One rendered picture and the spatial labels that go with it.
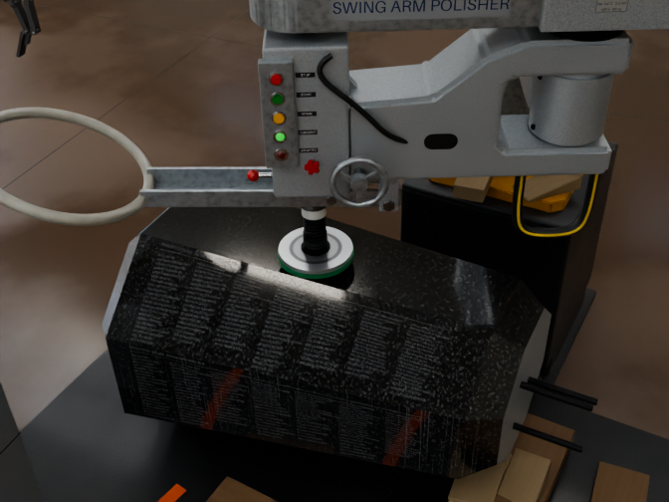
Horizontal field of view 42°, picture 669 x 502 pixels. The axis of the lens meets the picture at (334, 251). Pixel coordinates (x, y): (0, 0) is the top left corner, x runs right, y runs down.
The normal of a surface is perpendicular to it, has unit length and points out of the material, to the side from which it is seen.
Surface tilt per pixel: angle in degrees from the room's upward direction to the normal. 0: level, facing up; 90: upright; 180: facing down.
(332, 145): 90
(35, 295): 0
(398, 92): 4
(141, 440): 0
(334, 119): 90
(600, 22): 90
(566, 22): 90
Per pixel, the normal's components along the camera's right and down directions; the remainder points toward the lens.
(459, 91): 0.01, 0.62
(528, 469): -0.02, -0.79
